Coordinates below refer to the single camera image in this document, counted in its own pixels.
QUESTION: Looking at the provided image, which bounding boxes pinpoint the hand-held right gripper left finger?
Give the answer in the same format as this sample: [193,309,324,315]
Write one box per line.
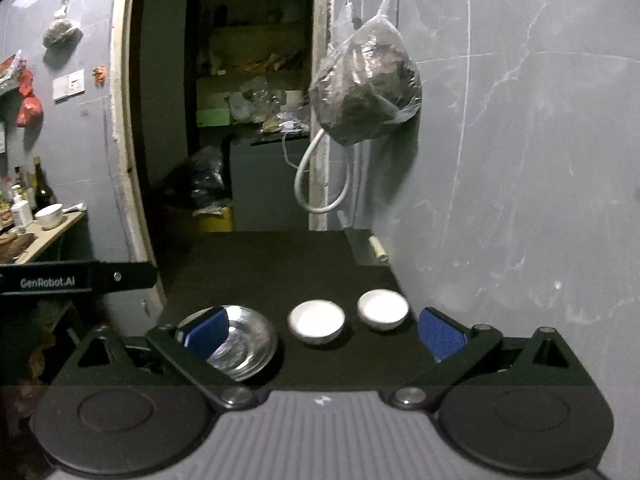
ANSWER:
[59,306,259,412]

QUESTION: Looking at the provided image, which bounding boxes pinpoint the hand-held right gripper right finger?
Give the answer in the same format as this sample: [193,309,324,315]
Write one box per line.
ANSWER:
[390,307,594,412]

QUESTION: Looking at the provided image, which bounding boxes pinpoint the large steel plate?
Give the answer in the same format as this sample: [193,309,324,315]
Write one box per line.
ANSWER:
[175,304,279,384]

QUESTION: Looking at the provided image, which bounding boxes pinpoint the white ceramic bowl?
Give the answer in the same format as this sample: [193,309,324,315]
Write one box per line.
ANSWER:
[357,289,410,333]
[287,299,347,346]

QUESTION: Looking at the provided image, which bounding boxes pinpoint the wooden side counter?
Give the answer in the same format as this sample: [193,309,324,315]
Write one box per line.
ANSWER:
[0,210,89,266]

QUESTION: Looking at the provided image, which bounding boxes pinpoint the white bowl with rim line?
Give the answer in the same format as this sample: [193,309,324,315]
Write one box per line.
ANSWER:
[34,203,65,231]

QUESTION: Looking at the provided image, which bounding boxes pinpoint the white plastic bottle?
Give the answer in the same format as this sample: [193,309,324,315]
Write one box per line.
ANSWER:
[11,191,33,228]

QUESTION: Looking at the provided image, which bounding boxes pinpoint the dark glass bottle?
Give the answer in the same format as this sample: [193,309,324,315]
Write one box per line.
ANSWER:
[31,156,57,213]

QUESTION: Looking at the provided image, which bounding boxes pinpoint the yellow bin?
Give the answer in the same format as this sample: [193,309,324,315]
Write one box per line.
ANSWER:
[195,204,235,234]

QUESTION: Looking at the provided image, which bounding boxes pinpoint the black garbage bag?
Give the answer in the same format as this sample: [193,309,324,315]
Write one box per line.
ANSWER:
[162,146,232,210]

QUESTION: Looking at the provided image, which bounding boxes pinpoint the dark cabinet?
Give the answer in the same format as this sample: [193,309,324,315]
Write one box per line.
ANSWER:
[227,132,313,233]

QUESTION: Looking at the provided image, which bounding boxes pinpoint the red plastic bags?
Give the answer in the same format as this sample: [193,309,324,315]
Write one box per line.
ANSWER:
[15,69,45,128]

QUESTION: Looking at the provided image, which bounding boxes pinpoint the green box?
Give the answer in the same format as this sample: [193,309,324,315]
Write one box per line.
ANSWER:
[196,108,233,128]

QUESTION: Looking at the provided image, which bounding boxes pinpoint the small hanging plastic bag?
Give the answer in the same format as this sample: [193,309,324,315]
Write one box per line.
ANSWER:
[42,5,84,51]

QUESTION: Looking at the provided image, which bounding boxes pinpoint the large clear plastic bag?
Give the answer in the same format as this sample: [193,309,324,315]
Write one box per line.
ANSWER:
[307,0,423,146]

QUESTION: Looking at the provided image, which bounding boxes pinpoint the cluttered storage shelf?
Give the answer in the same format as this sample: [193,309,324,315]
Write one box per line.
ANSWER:
[190,0,316,136]

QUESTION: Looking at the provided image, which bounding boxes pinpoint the cream door frame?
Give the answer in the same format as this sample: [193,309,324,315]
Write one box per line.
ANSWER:
[110,0,337,311]

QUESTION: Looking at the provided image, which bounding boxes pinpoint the white wall pipe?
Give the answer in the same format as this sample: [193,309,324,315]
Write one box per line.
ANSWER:
[350,142,374,231]

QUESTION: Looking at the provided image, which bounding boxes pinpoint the white flexible hose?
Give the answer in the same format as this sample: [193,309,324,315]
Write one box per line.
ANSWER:
[294,129,351,214]

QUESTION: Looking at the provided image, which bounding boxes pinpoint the white wall switch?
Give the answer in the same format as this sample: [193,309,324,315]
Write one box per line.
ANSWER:
[52,71,86,101]

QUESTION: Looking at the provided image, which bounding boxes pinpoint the thin white cable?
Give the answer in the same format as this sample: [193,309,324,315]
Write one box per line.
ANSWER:
[280,122,307,168]

